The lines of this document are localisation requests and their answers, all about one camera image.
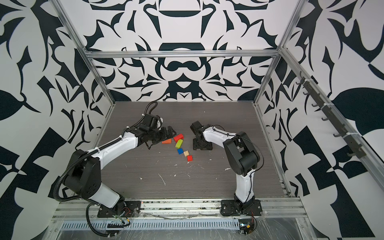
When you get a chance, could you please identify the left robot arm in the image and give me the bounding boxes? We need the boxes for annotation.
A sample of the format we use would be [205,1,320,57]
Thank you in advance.
[54,114,177,209]

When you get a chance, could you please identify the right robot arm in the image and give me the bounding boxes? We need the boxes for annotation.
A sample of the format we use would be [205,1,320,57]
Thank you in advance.
[190,121,261,215]

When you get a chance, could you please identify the orange wood block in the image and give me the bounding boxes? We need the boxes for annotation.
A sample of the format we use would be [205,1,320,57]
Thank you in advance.
[162,139,172,144]

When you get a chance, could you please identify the red arch wood block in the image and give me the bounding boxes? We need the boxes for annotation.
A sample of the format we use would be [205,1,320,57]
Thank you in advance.
[174,134,184,143]

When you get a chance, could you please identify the lime green wood block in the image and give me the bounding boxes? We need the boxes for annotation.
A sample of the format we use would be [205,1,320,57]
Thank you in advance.
[175,139,184,149]

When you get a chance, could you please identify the right circuit board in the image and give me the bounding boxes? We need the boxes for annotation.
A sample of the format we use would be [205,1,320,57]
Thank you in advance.
[239,218,258,235]

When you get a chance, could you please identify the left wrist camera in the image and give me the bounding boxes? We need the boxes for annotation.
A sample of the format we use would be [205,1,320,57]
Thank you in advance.
[148,115,163,129]

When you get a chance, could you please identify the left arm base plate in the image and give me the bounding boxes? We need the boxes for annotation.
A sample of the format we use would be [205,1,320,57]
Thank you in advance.
[97,201,142,218]

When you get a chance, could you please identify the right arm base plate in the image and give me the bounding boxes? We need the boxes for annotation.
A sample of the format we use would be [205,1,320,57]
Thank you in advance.
[220,198,263,217]

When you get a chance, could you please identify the white slotted cable duct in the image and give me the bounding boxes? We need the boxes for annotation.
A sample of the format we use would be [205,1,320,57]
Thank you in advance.
[59,218,241,231]

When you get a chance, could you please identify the aluminium frame crossbar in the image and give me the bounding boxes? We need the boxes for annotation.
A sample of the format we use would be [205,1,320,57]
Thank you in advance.
[85,50,278,59]

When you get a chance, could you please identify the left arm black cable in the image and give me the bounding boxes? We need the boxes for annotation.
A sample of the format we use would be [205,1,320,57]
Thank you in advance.
[52,101,159,238]

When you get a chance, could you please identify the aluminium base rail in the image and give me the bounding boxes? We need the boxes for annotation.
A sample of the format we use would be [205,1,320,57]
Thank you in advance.
[52,198,308,221]

